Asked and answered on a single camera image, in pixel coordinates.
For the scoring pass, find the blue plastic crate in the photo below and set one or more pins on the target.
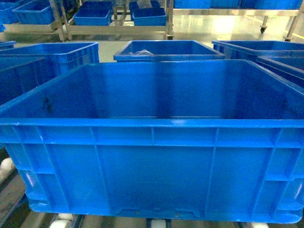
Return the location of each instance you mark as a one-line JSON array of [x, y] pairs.
[[219, 140]]

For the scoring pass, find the blue crate behind centre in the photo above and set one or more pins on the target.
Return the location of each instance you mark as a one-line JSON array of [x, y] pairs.
[[166, 50]]

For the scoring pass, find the steel rack in background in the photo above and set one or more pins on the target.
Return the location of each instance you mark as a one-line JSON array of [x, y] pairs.
[[65, 28]]

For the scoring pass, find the blue crate on rack right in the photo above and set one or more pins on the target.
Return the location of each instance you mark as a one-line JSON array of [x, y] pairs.
[[154, 16]]

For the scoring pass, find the blue crate on rack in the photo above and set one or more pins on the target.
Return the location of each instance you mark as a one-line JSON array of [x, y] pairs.
[[94, 13], [154, 16], [36, 12]]

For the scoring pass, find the blue crate on rack centre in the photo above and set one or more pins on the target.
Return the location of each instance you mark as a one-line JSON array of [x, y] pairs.
[[94, 13]]

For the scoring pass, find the blue crate behind left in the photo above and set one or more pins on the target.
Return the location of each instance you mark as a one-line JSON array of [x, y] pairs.
[[24, 68]]

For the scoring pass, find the blue crate behind right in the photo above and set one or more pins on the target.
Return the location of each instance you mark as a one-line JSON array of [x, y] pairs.
[[283, 58]]

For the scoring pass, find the blue crate on rack left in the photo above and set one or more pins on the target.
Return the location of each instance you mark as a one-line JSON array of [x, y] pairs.
[[36, 12]]

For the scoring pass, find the steel roller shelf frame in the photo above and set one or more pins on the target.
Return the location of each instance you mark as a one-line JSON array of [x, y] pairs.
[[15, 213]]

